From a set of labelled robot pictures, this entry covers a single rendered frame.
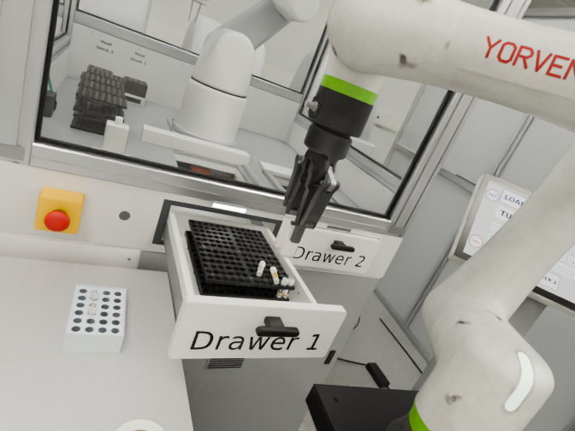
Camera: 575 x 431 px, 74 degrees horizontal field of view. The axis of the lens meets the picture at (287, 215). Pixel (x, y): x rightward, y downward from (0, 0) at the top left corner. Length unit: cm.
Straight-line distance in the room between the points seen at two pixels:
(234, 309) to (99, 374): 23
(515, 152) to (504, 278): 179
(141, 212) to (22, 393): 39
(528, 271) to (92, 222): 81
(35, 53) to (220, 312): 51
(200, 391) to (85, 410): 66
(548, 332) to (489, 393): 161
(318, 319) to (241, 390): 68
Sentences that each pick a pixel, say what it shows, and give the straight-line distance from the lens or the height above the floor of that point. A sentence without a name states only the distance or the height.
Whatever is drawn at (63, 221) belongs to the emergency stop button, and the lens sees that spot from 80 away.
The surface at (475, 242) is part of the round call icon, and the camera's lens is 126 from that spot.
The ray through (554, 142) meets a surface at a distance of 237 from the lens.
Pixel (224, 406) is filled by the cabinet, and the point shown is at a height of 26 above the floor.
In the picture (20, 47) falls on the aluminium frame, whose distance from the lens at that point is 79.
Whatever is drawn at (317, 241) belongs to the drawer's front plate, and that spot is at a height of 90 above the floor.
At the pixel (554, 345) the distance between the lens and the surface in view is 218.
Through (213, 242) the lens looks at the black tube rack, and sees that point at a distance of 80.
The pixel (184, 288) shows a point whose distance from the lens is 67.
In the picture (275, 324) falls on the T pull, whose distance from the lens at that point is 62.
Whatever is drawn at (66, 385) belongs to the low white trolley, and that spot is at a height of 76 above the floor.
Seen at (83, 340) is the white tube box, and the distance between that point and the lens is 70.
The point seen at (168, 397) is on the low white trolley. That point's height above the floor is 76.
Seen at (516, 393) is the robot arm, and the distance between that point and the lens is 60.
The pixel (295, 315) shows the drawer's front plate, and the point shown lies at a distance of 66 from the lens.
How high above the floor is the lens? 127
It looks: 20 degrees down
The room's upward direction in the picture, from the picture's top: 22 degrees clockwise
